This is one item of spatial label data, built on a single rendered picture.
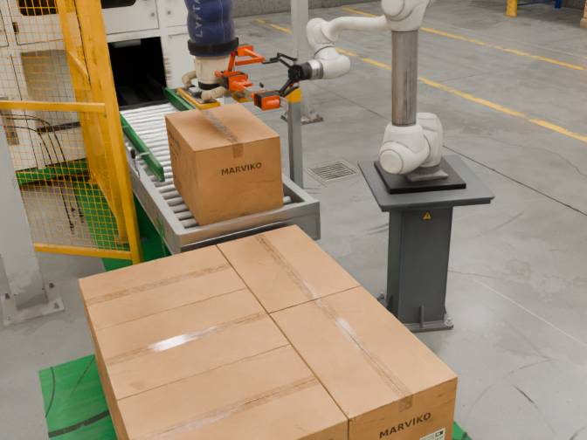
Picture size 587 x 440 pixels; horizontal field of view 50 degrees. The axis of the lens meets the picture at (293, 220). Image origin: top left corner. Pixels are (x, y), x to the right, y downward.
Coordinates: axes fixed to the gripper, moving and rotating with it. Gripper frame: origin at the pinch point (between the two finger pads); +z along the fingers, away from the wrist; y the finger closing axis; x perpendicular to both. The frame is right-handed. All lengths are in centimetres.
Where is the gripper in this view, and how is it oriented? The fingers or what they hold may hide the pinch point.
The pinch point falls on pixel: (265, 78)
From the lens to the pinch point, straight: 286.8
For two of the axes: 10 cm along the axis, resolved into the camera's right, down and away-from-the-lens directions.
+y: 0.5, 8.9, 4.5
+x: -4.4, -3.8, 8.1
